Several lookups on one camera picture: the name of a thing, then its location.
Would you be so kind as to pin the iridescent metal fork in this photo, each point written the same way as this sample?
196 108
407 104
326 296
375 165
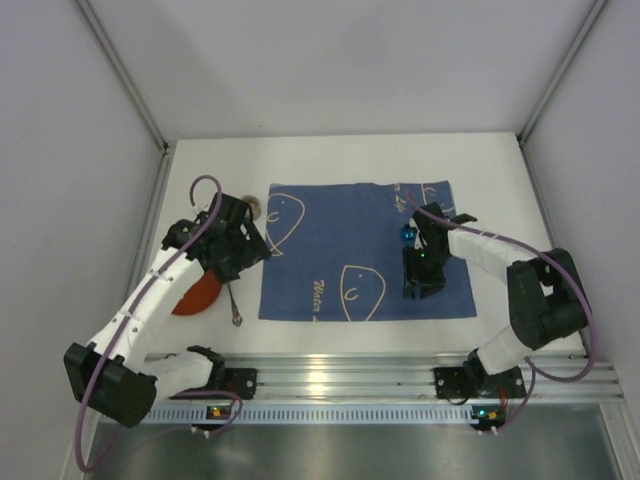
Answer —
237 318

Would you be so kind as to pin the red plate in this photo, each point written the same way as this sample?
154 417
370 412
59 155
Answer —
200 296

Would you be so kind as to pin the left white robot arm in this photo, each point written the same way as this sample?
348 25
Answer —
110 374

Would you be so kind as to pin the perforated cable duct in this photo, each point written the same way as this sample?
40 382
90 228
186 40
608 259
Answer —
317 414

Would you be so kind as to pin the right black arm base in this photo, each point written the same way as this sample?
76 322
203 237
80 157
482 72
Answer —
457 383

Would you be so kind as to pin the blue cloth placemat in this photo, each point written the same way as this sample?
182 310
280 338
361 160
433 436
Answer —
337 255

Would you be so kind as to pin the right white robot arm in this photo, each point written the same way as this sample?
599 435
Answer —
545 297

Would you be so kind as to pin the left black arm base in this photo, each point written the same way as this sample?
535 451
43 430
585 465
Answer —
235 381

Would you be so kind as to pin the blue metal spoon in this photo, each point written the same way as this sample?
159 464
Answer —
408 235

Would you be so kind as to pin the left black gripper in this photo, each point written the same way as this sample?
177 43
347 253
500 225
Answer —
245 248

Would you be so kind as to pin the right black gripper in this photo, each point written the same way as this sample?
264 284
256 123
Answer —
423 276

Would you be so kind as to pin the small speckled ceramic cup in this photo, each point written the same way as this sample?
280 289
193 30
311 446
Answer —
254 204

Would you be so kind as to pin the aluminium mounting rail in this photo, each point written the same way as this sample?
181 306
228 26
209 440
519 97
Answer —
337 378

